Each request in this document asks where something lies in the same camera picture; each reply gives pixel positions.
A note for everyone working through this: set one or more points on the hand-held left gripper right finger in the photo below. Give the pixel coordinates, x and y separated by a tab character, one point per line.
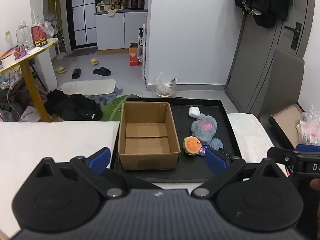
214	160

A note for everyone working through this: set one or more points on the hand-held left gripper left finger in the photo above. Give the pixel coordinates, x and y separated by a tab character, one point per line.
100	158

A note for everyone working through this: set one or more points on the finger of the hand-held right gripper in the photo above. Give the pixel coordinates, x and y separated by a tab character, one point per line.
308	148
280	155

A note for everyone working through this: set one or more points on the purple tissue pack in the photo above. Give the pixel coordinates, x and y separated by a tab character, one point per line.
203	150

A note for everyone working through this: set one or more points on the burger plush toy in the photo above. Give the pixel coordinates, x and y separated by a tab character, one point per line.
192	145

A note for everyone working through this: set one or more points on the black tray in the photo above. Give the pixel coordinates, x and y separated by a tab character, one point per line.
185	170

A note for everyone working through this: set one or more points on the grey plush toy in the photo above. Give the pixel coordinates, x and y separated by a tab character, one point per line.
203	130

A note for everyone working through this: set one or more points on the cardboard box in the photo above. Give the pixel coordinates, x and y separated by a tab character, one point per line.
147	142

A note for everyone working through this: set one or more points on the person's right hand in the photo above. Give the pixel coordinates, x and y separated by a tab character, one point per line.
315	185

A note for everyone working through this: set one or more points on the crumpled clear plastic bag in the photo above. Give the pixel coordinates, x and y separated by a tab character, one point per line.
310	127

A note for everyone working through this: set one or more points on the black shoebox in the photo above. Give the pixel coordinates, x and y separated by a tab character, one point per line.
285	125

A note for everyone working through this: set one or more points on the green leaf mat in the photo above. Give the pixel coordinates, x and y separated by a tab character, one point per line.
112	107

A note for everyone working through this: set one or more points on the white wrapped packet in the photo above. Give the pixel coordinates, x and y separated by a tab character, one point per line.
194	111

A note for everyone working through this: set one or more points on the white blanket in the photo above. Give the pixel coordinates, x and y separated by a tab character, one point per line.
50	140

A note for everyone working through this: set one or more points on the black clothes pile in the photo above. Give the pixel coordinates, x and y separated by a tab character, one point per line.
75	107

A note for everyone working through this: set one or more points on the blue-grey cloth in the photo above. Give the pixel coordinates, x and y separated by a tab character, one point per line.
105	98

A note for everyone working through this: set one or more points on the grey board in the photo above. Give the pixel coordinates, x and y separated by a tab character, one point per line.
282	87

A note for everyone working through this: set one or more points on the white floor mat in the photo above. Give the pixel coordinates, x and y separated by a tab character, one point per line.
87	87

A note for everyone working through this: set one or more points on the black slipper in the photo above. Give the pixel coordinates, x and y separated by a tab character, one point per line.
102	71
76	73

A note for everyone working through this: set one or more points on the clear plastic bag with bowl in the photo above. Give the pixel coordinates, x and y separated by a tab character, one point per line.
164	88

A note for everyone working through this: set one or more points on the yellow slipper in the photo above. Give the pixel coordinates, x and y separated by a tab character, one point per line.
94	61
60	70

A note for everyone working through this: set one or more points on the grey door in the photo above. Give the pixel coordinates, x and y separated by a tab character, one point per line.
252	62

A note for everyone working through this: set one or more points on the yellow round table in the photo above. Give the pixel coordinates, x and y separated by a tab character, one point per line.
31	85

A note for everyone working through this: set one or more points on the orange carton box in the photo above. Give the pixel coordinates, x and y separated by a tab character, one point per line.
134	56

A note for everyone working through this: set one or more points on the white standing fan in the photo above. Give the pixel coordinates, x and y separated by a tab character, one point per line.
60	53

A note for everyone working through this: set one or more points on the white storage rack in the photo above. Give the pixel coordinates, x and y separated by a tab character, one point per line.
144	55

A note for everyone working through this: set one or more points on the white kitchen cabinet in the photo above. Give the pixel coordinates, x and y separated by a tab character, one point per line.
117	32

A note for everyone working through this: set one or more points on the black spray bottle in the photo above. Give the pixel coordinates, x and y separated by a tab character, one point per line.
141	35

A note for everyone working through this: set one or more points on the small pink box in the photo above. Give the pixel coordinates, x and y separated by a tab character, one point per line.
20	51

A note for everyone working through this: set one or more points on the small white box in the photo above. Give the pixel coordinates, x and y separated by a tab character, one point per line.
8	61

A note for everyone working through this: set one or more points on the red carton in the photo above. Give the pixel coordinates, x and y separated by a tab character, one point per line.
38	35

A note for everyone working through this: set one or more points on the clear bag on table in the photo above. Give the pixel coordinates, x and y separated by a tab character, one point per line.
47	28

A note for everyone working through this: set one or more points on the black grid glass door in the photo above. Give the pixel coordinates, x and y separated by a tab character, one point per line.
82	17

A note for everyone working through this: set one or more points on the clear water jug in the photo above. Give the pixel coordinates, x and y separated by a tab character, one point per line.
24	36

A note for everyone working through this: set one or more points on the beige cloth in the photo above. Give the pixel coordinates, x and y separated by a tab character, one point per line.
112	13

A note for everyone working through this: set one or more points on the clear bottle green cap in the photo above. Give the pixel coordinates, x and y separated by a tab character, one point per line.
9	42

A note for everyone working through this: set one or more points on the white kitchen appliance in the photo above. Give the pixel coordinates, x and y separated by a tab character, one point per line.
103	7

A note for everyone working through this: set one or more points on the hanging black clothes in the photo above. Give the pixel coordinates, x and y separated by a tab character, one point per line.
265	2

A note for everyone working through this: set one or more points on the black kitchen appliance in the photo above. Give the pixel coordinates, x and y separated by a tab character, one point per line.
135	2

